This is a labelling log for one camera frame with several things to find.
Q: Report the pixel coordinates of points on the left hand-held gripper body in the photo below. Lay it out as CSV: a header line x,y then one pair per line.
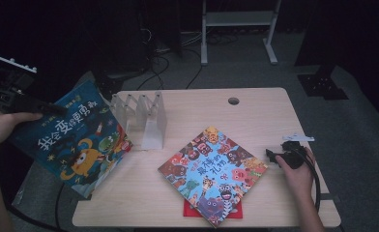
x,y
16,100

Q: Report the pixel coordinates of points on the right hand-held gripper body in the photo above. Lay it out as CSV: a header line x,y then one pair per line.
x,y
292,154

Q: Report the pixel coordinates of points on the dark blue monster picture book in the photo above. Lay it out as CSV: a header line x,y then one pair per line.
x,y
81,141

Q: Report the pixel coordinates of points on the colourful animal picture book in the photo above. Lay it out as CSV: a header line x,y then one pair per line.
x,y
210,177

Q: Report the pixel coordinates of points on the clear acrylic book rack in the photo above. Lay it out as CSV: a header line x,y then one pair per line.
x,y
147,122

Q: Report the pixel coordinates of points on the red picture book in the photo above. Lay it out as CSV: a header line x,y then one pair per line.
x,y
190,211

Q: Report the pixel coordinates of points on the person's right hand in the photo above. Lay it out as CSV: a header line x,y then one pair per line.
x,y
298,183

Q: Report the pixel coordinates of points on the black stand base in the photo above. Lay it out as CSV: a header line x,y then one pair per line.
x,y
323,85

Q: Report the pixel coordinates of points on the white metal stand frame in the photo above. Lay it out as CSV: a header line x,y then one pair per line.
x,y
239,18

